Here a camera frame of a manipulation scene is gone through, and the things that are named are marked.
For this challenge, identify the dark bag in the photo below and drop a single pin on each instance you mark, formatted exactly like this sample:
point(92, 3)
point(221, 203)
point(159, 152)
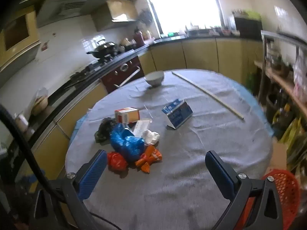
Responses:
point(104, 130)

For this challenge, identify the black gas stove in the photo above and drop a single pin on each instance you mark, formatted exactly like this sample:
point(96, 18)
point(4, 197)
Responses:
point(91, 70)

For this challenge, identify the red plastic basket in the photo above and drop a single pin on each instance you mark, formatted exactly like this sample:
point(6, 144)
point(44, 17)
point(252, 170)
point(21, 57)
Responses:
point(287, 191)

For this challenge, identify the orange and white box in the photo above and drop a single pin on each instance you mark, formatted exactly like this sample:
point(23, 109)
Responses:
point(127, 116)

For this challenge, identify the dark red built-in oven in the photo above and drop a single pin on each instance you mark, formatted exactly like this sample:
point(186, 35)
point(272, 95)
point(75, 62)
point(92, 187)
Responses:
point(120, 76)

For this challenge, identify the brown bowl in plastic bag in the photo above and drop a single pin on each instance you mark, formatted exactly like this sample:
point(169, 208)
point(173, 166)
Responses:
point(40, 93)

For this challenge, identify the black kitchen countertop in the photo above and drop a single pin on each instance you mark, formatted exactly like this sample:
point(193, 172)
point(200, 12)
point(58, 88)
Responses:
point(72, 93)

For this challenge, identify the grey tablecloth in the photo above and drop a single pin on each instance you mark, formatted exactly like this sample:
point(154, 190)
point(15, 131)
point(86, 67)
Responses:
point(179, 136)

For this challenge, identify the orange snack wrapper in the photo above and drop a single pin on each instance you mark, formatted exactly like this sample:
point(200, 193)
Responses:
point(147, 159)

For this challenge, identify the white paper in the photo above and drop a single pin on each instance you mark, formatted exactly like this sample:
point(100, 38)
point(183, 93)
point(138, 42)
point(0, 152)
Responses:
point(152, 136)

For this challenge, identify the long wooden stick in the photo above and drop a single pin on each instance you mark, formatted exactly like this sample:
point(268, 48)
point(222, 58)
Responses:
point(203, 90)

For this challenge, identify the red thermos bottle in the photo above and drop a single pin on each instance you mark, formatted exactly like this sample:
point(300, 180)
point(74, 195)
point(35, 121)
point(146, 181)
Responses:
point(139, 38)

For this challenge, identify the black microwave oven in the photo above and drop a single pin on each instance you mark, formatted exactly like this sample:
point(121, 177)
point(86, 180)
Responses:
point(248, 27)

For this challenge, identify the metal and wood shelf rack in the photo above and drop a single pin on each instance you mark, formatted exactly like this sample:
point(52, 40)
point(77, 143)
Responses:
point(275, 76)

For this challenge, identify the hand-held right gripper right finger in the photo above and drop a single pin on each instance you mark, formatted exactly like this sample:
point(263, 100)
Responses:
point(219, 170)

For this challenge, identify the yellow glass-door wall cabinet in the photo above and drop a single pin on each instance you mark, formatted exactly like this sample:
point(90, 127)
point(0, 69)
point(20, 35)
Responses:
point(16, 33)

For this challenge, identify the blue and white carton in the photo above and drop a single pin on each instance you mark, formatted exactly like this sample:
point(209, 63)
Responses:
point(178, 116)

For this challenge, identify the black wok with lid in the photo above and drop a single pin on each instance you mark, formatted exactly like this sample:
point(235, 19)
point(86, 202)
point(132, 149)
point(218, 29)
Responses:
point(103, 49)

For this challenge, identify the blue plastic bag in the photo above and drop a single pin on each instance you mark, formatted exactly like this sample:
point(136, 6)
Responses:
point(126, 143)

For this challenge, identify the steel range hood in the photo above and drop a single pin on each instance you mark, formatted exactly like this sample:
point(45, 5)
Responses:
point(72, 7)

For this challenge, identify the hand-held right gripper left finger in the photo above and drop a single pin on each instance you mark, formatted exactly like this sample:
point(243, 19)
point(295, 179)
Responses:
point(93, 172)

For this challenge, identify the white ceramic bowl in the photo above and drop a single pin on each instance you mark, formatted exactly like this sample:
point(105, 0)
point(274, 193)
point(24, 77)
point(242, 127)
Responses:
point(154, 79)

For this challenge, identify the green cloth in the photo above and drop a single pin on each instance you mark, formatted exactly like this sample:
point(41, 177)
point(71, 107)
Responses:
point(253, 14)

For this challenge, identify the small yellow wall cabinet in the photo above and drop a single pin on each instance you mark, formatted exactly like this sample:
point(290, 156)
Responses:
point(115, 12)

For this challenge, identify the green bottle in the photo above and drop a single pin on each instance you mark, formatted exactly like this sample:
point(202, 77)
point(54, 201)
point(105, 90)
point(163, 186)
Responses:
point(251, 82)

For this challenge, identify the red wrapper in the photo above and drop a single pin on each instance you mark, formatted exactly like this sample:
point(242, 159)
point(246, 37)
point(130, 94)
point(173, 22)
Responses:
point(116, 161)

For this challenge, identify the kitchen window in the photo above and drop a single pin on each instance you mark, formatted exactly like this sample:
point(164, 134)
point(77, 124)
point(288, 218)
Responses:
point(184, 4)

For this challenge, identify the blue table underlay cloth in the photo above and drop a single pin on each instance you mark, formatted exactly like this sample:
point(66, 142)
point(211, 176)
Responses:
point(254, 98)

